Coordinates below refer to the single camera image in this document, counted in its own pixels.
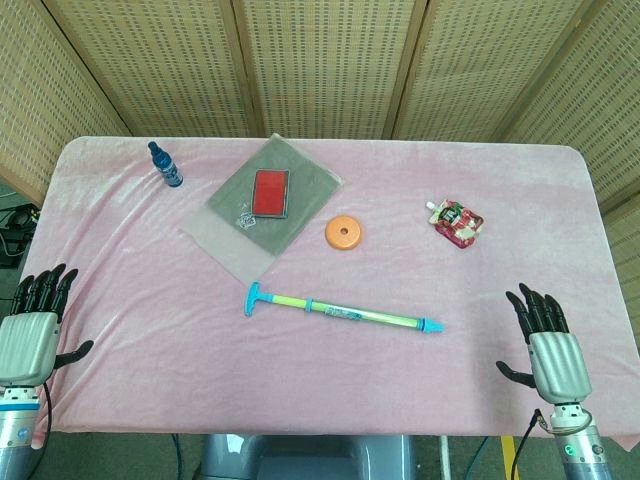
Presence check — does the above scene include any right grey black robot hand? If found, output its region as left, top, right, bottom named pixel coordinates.
left=495, top=282, right=593, bottom=404

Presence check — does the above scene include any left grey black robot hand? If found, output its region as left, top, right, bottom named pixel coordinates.
left=0, top=263, right=95, bottom=389

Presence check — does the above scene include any green blue water pump toy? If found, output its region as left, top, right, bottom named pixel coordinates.
left=243, top=281, right=445, bottom=336

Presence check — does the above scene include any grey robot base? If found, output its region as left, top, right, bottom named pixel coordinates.
left=199, top=433, right=416, bottom=480

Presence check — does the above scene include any red spout pouch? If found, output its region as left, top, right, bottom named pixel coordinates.
left=425, top=197, right=486, bottom=250

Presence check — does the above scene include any blue spray bottle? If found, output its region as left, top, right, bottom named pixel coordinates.
left=146, top=141, right=184, bottom=190

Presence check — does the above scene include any woven folding screen panel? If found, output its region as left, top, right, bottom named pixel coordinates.
left=499, top=0, right=640, bottom=271
left=42, top=0, right=264, bottom=139
left=0, top=0, right=132, bottom=206
left=384, top=0, right=614, bottom=146
left=232, top=0, right=429, bottom=141

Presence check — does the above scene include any orange plastic disc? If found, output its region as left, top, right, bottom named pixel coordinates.
left=324, top=214, right=365, bottom=250

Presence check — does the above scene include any pink velvet tablecloth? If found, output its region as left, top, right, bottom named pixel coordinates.
left=22, top=135, right=640, bottom=451

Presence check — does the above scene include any red rectangular pad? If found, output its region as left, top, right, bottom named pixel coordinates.
left=250, top=168, right=292, bottom=220

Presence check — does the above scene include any grey translucent plastic bag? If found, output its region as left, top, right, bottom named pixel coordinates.
left=179, top=132, right=345, bottom=285

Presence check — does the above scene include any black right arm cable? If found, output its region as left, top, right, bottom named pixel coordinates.
left=509, top=408, right=551, bottom=480

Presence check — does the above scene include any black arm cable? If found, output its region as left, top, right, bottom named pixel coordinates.
left=29, top=382, right=56, bottom=451
left=509, top=408, right=551, bottom=480

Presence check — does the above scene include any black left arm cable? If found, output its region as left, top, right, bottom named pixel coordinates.
left=29, top=382, right=56, bottom=451

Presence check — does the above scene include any black floor cable bundle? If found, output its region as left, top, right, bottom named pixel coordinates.
left=0, top=199, right=41, bottom=266

